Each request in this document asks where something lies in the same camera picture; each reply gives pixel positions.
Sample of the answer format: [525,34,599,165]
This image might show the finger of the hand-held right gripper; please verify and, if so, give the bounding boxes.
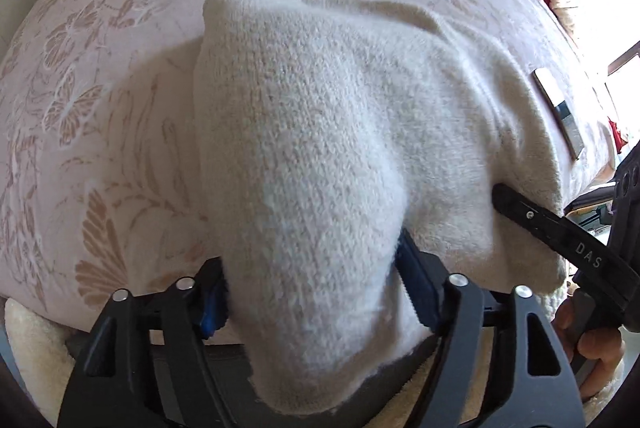
[491,182,632,309]

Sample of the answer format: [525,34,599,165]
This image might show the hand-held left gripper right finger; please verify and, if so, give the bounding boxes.
[399,229,586,428]

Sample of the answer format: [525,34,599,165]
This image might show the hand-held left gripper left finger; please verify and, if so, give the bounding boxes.
[57,258,251,428]

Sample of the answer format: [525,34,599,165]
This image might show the cream knit sweater black hearts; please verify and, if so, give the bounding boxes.
[192,0,568,414]

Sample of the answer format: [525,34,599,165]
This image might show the person's right hand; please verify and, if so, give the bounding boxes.
[552,293,626,404]

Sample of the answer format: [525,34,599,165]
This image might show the small red fabric item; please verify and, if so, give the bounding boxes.
[607,118,626,155]

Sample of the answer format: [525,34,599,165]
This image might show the white fluffy cloth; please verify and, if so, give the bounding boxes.
[2,295,631,428]

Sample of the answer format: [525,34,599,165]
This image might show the window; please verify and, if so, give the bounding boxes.
[550,0,640,109]

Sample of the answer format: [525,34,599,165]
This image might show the pink floral bed blanket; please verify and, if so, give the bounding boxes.
[0,0,618,344]

